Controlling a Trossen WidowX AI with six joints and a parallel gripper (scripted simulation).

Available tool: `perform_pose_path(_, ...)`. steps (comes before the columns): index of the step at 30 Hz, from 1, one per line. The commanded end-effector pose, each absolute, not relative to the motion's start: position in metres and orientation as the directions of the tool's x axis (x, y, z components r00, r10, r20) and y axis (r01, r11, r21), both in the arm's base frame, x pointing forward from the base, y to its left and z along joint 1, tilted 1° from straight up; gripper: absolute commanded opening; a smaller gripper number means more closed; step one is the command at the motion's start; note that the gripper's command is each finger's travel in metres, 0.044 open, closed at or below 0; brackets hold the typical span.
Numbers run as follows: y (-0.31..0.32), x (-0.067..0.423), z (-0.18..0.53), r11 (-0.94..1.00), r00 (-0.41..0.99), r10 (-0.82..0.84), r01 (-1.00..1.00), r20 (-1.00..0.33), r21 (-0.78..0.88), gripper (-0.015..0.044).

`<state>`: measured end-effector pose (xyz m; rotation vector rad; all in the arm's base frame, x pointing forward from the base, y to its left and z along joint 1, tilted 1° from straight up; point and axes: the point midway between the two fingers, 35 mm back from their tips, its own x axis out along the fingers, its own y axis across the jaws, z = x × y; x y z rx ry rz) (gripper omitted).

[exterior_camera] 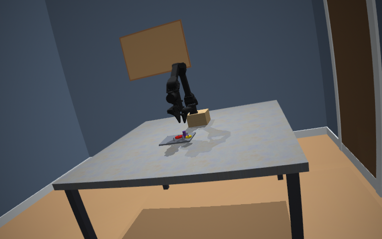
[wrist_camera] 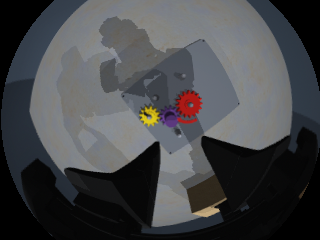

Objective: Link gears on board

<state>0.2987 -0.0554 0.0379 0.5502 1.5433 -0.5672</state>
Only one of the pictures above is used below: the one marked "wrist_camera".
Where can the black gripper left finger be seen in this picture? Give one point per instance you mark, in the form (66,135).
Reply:
(133,186)

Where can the red gear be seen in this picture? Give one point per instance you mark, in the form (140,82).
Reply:
(183,104)

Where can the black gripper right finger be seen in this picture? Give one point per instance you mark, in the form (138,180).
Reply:
(238,169)

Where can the yellow gear with black stripe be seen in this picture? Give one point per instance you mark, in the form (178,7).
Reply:
(151,112)

